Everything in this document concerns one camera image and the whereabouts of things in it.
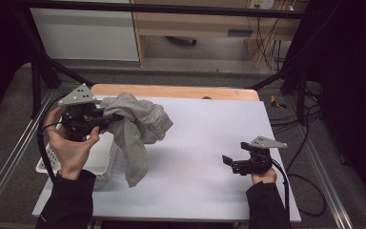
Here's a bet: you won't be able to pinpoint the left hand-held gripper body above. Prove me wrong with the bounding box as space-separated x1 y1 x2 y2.
56 83 109 143

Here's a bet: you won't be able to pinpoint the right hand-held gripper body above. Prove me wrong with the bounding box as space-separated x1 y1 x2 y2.
231 135 289 177

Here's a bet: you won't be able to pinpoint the gray cloth garment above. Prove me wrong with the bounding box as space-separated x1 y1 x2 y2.
99 92 174 189

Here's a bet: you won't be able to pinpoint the white perforated plastic basket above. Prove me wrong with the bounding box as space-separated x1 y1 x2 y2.
35 123 121 183

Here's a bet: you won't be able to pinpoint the person's right hand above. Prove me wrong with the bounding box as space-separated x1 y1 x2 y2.
251 167 279 186

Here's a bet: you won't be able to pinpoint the person's left hand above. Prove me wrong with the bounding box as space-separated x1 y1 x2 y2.
43 106 101 181

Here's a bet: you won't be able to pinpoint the yellow and black clamp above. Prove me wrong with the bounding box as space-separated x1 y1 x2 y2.
270 94 288 110

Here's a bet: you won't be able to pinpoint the white cabinet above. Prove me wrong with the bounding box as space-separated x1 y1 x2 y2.
30 0 140 62

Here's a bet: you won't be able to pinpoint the wooden desk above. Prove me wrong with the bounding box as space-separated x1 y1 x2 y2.
130 0 310 70

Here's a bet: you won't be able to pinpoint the white power strip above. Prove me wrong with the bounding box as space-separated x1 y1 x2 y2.
249 0 275 10

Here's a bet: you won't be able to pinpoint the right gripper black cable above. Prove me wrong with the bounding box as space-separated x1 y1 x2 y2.
272 158 327 219

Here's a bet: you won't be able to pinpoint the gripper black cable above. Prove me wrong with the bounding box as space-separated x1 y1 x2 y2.
36 94 66 185
272 158 327 219

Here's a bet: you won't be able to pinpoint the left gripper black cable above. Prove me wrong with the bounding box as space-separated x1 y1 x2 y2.
36 94 66 185

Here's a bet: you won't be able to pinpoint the black floor cables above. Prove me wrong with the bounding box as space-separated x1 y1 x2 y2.
270 90 324 135

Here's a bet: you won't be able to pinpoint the aluminium rail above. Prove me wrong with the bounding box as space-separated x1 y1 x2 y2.
0 90 57 218
301 127 355 229

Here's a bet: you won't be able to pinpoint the bundle of hanging cables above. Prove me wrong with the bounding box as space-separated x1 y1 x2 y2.
246 15 293 73

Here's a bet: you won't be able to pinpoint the black metal frame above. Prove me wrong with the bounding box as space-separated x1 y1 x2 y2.
12 0 311 126

